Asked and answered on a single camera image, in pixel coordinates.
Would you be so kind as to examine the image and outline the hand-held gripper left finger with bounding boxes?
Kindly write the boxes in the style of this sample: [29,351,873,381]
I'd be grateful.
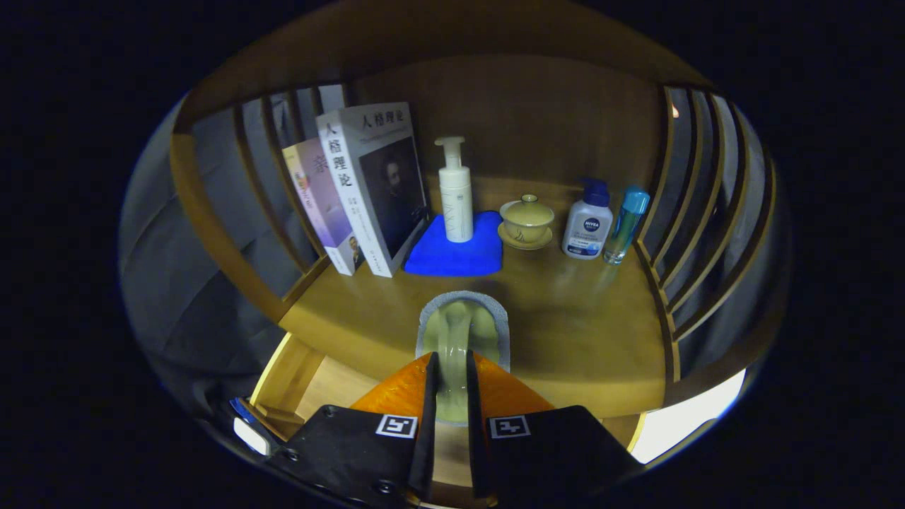
[283,351,439,509]

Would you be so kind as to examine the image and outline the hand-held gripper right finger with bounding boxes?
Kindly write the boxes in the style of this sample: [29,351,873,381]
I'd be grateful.
[465,350,644,509]

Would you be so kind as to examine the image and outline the green handled grey sponge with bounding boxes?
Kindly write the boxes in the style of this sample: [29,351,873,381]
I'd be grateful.
[415,290,511,425]

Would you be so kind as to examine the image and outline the wooden countertop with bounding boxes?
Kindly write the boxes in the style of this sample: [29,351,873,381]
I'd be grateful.
[279,177,672,419]

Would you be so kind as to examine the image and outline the brown wooden cabinet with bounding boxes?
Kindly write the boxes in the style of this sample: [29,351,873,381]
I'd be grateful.
[166,0,793,471]

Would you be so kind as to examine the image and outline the blue folded cloth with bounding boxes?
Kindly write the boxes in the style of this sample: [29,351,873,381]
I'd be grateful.
[404,210,504,278]

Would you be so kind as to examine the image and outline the yellow saucer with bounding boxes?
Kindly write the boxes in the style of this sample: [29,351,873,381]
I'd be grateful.
[497,223,554,251]

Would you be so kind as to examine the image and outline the yellow lidded teacup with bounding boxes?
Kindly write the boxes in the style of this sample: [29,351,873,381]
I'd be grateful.
[499,194,556,245]

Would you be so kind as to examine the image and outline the white pump bottle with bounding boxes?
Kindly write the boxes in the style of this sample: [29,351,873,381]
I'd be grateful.
[434,136,474,244]

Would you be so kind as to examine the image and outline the white bottle with blue cap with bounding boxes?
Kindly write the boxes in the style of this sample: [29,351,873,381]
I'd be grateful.
[561,177,614,261]

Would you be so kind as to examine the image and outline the purple book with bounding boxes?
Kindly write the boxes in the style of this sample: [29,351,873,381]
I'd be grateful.
[282,138,366,276]

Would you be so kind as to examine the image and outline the white book with portrait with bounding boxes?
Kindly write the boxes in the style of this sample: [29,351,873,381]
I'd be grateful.
[315,103,432,279]

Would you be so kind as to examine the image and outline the teal clear bottle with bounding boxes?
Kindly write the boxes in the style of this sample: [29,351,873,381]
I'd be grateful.
[603,186,651,266]

